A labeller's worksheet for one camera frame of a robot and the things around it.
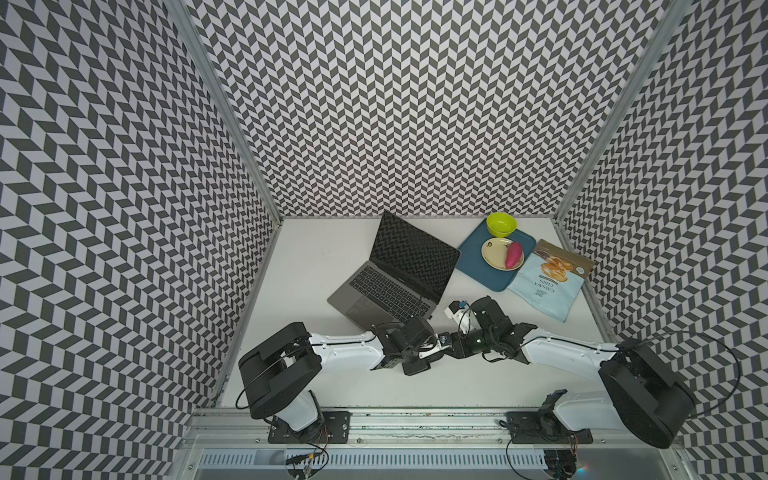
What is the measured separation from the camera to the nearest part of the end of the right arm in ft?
2.13

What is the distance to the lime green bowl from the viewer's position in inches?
44.1

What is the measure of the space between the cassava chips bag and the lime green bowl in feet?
0.38

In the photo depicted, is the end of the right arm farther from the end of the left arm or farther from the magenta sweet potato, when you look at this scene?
the magenta sweet potato

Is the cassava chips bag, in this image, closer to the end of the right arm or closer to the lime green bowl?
the lime green bowl

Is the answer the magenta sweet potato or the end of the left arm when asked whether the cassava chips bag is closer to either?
the magenta sweet potato

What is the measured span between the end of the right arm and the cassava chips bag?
32cm

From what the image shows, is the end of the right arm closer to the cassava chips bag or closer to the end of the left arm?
the end of the left arm

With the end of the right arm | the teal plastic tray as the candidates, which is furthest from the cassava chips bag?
the end of the right arm

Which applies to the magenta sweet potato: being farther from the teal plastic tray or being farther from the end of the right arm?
the end of the right arm

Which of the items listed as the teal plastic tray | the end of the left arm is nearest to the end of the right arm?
the end of the left arm

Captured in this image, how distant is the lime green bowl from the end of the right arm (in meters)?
0.44

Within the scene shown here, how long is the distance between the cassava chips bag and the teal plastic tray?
0.02 meters

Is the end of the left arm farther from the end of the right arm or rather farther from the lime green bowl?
the lime green bowl

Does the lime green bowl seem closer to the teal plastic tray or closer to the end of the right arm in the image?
the teal plastic tray
